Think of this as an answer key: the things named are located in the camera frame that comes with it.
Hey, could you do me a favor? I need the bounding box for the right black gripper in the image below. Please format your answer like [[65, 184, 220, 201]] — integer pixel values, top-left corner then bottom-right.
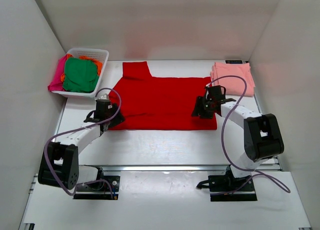
[[191, 96, 214, 119]]

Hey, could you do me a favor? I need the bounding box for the red t shirt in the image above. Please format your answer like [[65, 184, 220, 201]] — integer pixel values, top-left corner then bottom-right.
[[109, 61, 218, 131]]

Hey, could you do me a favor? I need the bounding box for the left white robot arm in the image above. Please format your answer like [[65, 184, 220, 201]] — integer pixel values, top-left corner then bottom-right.
[[37, 99, 125, 195]]

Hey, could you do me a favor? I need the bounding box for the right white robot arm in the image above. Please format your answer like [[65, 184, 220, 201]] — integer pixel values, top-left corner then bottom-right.
[[191, 85, 285, 190]]

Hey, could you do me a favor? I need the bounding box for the folded pink t shirt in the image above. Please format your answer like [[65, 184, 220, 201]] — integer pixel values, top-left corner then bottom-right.
[[210, 62, 255, 97]]

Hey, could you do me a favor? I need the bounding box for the orange t shirt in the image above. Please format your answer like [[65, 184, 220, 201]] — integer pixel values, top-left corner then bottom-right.
[[60, 54, 103, 83]]

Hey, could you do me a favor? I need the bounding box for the green t shirt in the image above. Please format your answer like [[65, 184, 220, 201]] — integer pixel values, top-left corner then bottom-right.
[[62, 57, 99, 93]]

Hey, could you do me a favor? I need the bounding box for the white plastic basket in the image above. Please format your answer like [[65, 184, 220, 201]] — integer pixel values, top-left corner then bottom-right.
[[52, 48, 109, 98]]

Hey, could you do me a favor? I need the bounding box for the magenta t shirt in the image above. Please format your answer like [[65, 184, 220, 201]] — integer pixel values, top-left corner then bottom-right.
[[47, 54, 73, 92]]

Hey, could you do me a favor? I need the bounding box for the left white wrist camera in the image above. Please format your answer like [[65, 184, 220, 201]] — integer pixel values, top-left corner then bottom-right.
[[96, 94, 110, 103]]

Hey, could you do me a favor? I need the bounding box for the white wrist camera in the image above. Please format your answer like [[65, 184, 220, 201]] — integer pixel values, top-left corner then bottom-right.
[[96, 94, 110, 103], [205, 83, 213, 88]]

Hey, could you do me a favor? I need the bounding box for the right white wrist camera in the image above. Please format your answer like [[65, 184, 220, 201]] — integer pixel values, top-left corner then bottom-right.
[[205, 83, 213, 88]]

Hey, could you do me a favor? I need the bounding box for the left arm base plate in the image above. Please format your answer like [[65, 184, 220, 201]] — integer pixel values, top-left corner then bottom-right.
[[73, 168, 121, 201]]

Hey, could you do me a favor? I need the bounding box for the aluminium table rail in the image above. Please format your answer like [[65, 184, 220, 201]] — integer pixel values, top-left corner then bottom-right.
[[82, 165, 281, 172]]

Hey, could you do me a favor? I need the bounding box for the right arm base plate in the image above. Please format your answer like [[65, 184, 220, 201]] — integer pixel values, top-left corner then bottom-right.
[[196, 170, 258, 202]]

